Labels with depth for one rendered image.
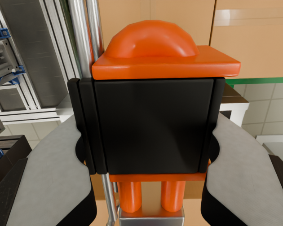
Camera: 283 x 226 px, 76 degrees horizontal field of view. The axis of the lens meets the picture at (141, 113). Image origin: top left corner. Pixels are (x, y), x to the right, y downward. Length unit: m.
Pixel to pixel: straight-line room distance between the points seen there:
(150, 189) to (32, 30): 1.01
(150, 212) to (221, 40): 0.61
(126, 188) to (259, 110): 1.50
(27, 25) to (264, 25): 1.01
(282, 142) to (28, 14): 1.93
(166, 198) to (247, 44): 0.64
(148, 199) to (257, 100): 1.42
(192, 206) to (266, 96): 1.24
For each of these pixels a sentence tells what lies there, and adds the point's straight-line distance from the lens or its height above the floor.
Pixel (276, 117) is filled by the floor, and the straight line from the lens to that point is 1.73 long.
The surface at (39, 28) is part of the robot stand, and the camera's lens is 1.10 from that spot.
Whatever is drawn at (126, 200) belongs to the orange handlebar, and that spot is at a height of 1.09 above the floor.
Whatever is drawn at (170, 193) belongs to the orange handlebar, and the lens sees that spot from 0.17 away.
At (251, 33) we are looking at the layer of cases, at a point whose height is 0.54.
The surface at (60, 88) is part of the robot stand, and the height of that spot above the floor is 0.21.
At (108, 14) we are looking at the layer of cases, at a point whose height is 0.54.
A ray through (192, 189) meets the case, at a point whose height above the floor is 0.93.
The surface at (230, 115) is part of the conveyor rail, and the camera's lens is 0.77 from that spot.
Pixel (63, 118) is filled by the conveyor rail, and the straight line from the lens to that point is 0.76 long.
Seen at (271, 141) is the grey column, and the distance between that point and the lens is 1.84.
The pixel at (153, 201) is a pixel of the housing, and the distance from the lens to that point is 0.20.
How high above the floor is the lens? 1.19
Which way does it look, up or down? 60 degrees down
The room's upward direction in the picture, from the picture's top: 180 degrees clockwise
